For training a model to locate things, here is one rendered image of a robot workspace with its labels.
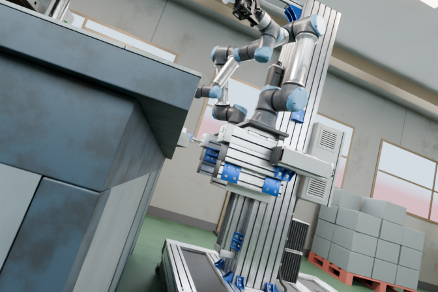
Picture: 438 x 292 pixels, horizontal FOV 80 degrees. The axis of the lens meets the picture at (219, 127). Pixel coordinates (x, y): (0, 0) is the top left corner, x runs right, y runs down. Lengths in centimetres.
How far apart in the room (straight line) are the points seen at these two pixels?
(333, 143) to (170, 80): 155
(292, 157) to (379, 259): 315
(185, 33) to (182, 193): 242
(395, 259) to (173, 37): 436
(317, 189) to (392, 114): 440
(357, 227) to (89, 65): 385
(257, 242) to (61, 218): 139
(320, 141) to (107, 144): 151
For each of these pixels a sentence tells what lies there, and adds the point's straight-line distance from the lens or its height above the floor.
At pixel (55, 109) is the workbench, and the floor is 73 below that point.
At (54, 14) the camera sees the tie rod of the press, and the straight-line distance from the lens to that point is 175.
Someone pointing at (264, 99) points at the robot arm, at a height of 118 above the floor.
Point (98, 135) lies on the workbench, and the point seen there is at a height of 72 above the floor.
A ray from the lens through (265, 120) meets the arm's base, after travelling 136.
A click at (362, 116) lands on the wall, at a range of 543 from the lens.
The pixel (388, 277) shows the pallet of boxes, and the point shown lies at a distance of 445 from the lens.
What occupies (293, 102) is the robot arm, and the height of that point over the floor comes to 117.
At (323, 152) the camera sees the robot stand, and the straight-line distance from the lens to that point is 170.
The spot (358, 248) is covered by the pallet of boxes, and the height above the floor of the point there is 44.
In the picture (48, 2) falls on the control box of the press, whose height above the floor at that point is 138.
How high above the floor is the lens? 71
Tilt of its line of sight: 11 degrees up
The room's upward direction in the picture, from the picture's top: 18 degrees clockwise
